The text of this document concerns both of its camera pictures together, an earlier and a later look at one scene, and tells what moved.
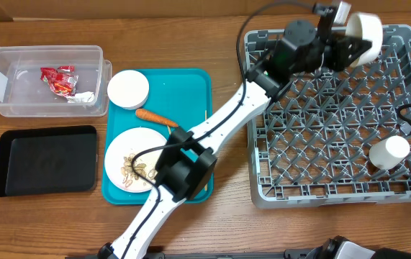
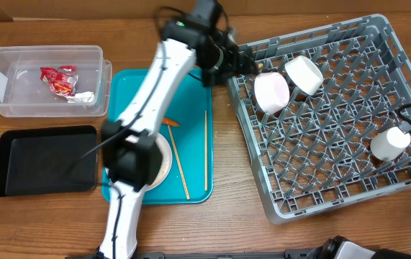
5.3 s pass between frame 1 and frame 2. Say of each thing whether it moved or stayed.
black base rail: stayed
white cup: moved
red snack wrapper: stayed
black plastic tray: stayed
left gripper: moved
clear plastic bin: stayed
